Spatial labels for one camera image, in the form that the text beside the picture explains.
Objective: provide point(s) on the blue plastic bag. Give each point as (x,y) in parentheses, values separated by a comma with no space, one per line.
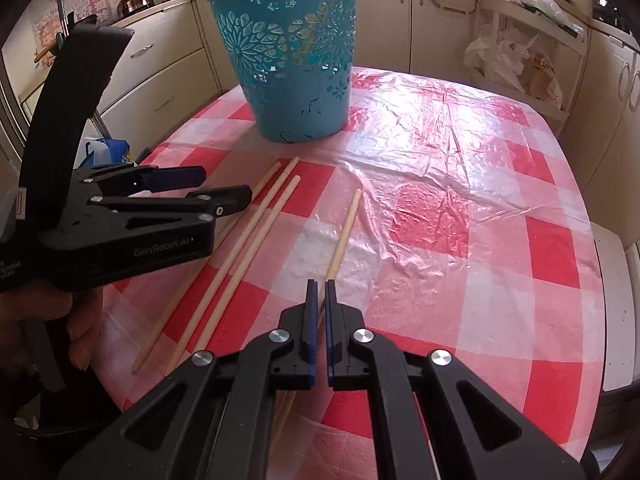
(103,151)

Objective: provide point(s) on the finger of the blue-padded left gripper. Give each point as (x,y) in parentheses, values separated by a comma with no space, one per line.
(128,179)
(217,202)

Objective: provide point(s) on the white rolling storage cart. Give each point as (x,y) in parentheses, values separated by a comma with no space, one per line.
(532,51)

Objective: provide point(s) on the person left hand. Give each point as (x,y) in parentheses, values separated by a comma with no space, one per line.
(79,313)

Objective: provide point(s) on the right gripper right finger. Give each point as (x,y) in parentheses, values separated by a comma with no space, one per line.
(346,369)

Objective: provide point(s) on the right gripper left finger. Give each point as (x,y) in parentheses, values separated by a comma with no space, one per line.
(298,362)

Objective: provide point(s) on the red white checkered tablecloth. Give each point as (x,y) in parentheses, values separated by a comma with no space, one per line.
(471,236)

